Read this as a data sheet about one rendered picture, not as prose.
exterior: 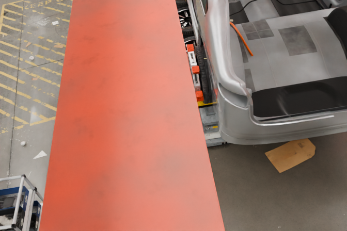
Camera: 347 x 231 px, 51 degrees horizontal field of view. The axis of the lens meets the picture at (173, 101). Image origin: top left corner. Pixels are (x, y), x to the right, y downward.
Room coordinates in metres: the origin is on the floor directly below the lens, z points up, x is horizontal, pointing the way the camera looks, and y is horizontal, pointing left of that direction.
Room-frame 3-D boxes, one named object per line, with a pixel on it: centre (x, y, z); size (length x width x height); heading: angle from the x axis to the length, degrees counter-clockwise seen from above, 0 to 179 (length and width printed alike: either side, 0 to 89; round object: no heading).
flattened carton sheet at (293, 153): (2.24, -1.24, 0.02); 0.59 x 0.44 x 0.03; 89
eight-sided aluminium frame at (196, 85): (2.95, -0.28, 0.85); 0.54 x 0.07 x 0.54; 179
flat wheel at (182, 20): (4.58, -0.44, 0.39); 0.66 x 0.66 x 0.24
